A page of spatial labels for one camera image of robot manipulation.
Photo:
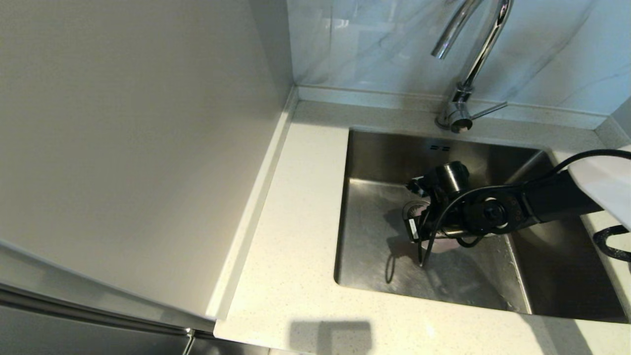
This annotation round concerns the stainless steel sink basin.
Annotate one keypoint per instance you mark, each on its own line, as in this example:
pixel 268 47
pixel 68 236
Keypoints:
pixel 374 276

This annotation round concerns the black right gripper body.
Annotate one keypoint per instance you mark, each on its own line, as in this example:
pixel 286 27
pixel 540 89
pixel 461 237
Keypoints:
pixel 451 224

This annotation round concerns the chrome gooseneck faucet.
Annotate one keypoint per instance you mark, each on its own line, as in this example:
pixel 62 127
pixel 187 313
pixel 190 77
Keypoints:
pixel 483 49

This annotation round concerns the round metal sink drain strainer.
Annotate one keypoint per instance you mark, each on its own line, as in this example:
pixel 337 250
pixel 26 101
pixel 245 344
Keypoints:
pixel 410 209

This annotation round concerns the large white cabinet side panel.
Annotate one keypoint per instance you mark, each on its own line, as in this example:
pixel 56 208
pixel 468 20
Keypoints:
pixel 123 148

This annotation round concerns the stainless steel appliance front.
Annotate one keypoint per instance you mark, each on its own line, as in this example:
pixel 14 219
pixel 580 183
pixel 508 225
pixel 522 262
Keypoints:
pixel 74 330

